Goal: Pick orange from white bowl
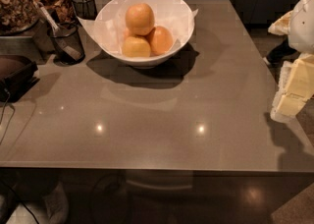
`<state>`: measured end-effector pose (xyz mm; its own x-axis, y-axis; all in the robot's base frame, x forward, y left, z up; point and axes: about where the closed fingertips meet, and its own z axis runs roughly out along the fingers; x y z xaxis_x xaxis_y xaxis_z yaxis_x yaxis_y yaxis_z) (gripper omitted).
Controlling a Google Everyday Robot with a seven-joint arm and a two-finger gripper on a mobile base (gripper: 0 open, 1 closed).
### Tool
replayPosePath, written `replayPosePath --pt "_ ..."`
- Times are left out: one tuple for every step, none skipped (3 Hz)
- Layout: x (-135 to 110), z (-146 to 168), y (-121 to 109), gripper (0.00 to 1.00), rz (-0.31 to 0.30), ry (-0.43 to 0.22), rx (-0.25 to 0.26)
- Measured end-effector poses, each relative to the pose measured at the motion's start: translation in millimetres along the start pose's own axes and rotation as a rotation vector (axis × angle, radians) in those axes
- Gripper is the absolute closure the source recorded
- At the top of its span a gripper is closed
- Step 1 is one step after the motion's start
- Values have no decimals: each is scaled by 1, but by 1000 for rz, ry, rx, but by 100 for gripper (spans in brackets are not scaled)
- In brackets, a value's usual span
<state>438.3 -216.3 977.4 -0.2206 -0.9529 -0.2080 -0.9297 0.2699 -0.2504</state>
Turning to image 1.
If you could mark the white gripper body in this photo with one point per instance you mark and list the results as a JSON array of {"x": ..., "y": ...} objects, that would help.
[{"x": 302, "y": 27}]

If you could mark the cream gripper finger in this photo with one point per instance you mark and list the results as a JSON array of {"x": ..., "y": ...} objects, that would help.
[
  {"x": 281, "y": 25},
  {"x": 296, "y": 87}
]

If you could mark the orange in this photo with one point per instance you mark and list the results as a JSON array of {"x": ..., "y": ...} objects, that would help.
[
  {"x": 160, "y": 40},
  {"x": 136, "y": 46},
  {"x": 140, "y": 19}
]

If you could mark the white ceramic bowl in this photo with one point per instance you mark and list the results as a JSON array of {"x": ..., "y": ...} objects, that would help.
[{"x": 170, "y": 8}]

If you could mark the white paper bowl liner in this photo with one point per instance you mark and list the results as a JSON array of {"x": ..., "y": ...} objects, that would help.
[{"x": 108, "y": 31}]

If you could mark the person's dark shoe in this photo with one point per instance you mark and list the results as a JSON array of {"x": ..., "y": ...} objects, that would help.
[{"x": 276, "y": 55}]

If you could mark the black mesh cup far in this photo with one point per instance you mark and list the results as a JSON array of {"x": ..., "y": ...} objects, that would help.
[{"x": 85, "y": 9}]

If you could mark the black mesh cup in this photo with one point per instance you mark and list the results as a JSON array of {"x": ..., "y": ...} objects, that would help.
[
  {"x": 85, "y": 9},
  {"x": 67, "y": 44}
]

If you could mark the metal serving tongs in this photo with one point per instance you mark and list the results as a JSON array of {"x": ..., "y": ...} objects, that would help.
[{"x": 49, "y": 15}]

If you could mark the black mesh cup near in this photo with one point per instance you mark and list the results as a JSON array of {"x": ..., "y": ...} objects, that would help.
[{"x": 67, "y": 44}]

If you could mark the glass jar of nuts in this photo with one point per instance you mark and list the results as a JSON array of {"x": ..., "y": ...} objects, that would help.
[{"x": 16, "y": 16}]

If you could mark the dark brown box device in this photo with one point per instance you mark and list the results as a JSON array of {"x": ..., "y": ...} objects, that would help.
[{"x": 16, "y": 77}]

